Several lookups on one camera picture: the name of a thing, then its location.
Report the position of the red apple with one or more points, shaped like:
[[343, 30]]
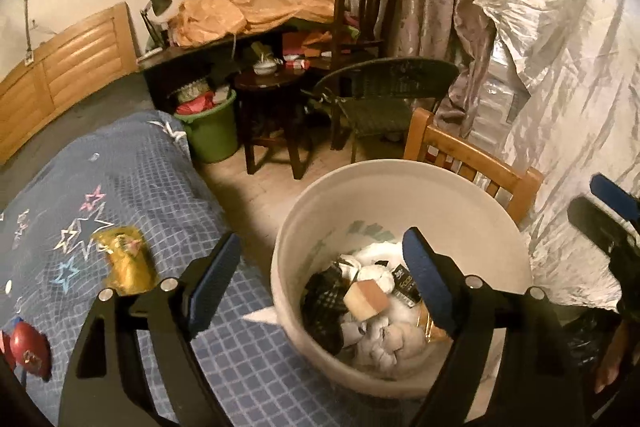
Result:
[[30, 347]]

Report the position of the round dark wooden stool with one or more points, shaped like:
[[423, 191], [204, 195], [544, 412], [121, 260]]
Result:
[[265, 82]]

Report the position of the dark wooden desk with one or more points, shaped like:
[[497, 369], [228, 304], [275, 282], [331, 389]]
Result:
[[170, 67]]

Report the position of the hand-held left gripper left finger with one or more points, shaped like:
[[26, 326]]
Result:
[[215, 282]]

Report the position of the dark grey bed sheet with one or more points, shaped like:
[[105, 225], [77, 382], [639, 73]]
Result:
[[75, 127]]

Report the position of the black plastic bag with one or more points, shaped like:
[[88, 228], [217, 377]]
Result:
[[585, 337]]

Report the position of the silver covered furniture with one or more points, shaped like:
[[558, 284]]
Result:
[[575, 82]]

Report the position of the person's right hand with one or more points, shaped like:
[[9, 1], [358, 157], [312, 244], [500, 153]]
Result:
[[610, 362]]

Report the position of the black plaid cloth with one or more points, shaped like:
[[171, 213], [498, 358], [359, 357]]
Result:
[[325, 302]]

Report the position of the clamp-on phone holder arm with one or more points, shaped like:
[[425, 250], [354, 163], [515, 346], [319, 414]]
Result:
[[27, 22]]

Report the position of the black glossy packet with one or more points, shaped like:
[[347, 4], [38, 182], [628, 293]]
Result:
[[405, 282]]

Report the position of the light wooden chair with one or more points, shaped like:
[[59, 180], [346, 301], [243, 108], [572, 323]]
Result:
[[470, 157]]

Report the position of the yellow snack packet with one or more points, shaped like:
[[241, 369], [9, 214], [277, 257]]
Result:
[[125, 262]]

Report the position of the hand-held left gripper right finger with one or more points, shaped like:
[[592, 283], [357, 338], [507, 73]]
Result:
[[430, 282]]

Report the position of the beige block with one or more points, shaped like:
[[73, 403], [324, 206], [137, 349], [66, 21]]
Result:
[[367, 299]]

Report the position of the white bowl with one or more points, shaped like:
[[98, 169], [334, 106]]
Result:
[[264, 68]]

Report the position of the dark wicker chair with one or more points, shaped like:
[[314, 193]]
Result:
[[390, 82]]

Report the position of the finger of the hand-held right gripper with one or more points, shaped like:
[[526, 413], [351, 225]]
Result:
[[595, 219], [617, 194]]

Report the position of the wooden headboard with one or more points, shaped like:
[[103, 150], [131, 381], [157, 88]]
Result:
[[65, 67]]

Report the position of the green plastic bucket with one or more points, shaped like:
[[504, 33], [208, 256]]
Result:
[[212, 132]]

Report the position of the black desk lamp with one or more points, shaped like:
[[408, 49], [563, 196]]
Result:
[[159, 3]]

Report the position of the white plastic bucket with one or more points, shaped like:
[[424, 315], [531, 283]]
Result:
[[310, 217]]

